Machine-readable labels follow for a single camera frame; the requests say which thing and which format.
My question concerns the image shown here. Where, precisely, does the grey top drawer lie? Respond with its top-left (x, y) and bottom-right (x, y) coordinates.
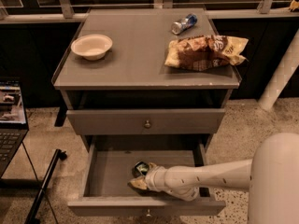
top-left (66, 108), bottom-right (225, 135)

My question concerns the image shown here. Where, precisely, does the brown chip bag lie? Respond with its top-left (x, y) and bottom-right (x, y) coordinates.
top-left (164, 35), bottom-right (249, 72)

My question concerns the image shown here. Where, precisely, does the black stand leg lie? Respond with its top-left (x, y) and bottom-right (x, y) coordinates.
top-left (24, 149), bottom-right (67, 224)

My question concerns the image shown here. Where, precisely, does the green soda can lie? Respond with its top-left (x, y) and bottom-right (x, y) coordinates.
top-left (132, 161), bottom-right (150, 177)

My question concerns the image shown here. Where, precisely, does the small yellow object on ledge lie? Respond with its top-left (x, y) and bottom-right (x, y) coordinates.
top-left (289, 0), bottom-right (299, 11)

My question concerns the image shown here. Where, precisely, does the white bowl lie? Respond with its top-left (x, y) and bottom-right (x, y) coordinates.
top-left (71, 35), bottom-right (113, 61)

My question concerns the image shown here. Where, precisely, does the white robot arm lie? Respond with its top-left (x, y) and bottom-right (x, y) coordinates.
top-left (130, 133), bottom-right (299, 224)

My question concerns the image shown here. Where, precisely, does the grey drawer cabinet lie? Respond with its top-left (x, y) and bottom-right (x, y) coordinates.
top-left (53, 8), bottom-right (239, 146)

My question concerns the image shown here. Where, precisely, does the black laptop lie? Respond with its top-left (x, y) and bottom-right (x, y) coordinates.
top-left (0, 77), bottom-right (29, 177)

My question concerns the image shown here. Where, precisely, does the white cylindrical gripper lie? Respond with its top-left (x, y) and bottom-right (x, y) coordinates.
top-left (129, 162), bottom-right (166, 192)

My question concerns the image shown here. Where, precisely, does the metal railing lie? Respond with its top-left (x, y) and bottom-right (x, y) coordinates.
top-left (0, 0), bottom-right (299, 23)

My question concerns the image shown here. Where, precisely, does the blue silver soda can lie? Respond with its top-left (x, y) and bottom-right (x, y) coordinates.
top-left (171, 13), bottom-right (197, 35)

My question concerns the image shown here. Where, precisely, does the grey open middle drawer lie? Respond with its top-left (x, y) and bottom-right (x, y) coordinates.
top-left (68, 134), bottom-right (225, 217)

